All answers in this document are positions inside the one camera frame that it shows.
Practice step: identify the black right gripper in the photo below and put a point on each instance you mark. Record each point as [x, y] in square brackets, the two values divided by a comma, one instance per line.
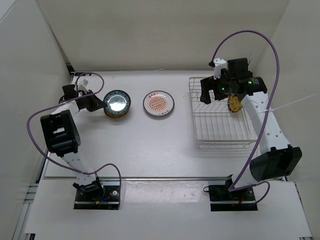
[210, 83]

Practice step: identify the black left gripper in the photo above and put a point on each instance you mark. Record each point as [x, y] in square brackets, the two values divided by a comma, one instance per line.
[96, 103]

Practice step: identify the yellow patterned plate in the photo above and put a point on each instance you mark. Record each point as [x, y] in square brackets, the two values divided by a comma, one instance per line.
[116, 113]

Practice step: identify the teal blue patterned plate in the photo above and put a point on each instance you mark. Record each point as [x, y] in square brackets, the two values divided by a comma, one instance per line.
[117, 101]

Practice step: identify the yellow brown plate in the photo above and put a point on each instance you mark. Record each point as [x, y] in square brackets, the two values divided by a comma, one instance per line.
[233, 103]

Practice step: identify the white plate orange sunburst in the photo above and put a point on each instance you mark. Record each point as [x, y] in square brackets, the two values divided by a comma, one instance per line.
[158, 103]

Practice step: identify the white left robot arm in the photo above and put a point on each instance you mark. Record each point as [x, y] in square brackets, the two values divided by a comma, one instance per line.
[63, 139]

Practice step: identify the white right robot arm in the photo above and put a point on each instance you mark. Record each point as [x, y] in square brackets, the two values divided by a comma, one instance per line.
[278, 157]

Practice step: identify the black XDOF label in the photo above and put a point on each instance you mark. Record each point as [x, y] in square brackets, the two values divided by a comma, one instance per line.
[80, 74]

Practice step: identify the white zip tie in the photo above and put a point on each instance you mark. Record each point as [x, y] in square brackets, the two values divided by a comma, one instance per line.
[287, 104]

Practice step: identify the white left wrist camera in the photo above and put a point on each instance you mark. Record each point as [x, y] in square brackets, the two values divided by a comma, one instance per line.
[82, 85]

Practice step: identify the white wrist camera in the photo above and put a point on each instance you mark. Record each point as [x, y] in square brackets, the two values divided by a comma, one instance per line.
[82, 85]
[218, 64]

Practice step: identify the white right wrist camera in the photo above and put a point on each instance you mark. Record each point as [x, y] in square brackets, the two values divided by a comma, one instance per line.
[218, 64]

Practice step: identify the silver wire dish rack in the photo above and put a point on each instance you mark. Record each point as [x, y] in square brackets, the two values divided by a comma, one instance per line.
[214, 124]

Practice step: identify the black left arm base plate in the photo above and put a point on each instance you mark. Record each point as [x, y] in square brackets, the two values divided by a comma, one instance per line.
[108, 199]

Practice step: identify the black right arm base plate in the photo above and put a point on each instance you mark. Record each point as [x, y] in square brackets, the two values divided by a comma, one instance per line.
[221, 200]

